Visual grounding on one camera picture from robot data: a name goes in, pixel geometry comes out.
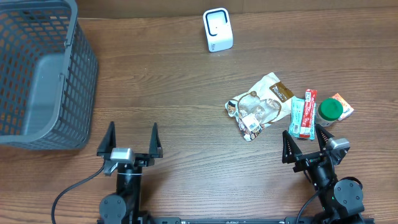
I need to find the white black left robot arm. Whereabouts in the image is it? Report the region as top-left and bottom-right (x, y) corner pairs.
(97, 122), (163, 224)

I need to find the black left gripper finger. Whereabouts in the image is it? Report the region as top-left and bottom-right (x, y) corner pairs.
(96, 121), (116, 157)
(149, 123), (164, 158)

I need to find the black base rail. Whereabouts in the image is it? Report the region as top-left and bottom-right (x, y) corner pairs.
(97, 217), (375, 224)

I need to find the green lidded can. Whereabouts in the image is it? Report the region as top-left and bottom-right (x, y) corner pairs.
(315, 98), (343, 127)

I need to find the orange tissue pack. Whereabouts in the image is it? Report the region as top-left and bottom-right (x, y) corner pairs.
(332, 93), (354, 121)

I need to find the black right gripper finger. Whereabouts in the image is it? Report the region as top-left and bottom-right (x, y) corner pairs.
(315, 124), (334, 151)
(282, 130), (302, 164)

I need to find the white barcode scanner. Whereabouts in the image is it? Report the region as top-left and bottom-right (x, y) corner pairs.
(203, 7), (233, 52)

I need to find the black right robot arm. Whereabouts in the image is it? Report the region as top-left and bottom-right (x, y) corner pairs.
(282, 124), (365, 223)

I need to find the brown white snack pouch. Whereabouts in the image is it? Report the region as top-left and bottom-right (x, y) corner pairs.
(225, 72), (294, 142)

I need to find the red white stick pack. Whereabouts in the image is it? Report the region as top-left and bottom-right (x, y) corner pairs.
(299, 89), (317, 140)

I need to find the teal snack bag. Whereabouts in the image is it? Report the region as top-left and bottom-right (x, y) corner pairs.
(289, 96), (315, 141)

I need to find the grey plastic basket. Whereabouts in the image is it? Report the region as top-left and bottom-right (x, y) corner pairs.
(1, 0), (98, 150)

